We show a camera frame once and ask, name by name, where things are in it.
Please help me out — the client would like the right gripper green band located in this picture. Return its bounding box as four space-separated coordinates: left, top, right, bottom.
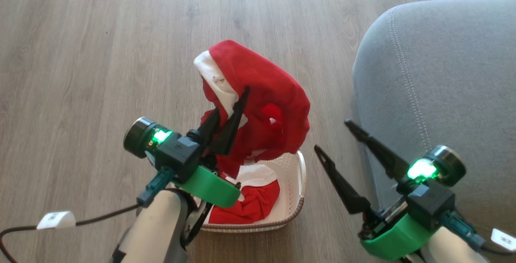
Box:
314 119 467 261

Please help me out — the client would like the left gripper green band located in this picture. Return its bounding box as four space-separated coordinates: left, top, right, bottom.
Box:
123 87 250 208

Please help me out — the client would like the red and white garment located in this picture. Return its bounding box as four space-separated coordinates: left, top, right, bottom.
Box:
193 39 311 225

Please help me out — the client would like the cream plastic laundry basket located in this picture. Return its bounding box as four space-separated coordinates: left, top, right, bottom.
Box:
200 150 307 233

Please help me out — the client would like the grey fabric sofa seat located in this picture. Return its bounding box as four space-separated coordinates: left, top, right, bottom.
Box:
352 0 516 263

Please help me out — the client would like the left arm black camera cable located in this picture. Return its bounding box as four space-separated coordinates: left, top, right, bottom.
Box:
0 166 175 263

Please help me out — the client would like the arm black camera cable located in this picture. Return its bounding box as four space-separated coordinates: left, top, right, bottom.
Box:
0 166 175 263
441 211 516 255

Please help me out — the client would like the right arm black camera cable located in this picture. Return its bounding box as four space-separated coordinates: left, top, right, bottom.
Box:
441 211 516 255

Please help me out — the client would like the right cable white label tag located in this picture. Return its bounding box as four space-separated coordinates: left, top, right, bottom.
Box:
491 228 516 251

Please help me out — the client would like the cable white label tag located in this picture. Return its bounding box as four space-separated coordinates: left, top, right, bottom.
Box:
36 211 76 230
491 228 516 251

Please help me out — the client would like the left cable white label tag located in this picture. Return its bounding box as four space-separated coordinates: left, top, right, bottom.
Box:
36 211 76 230

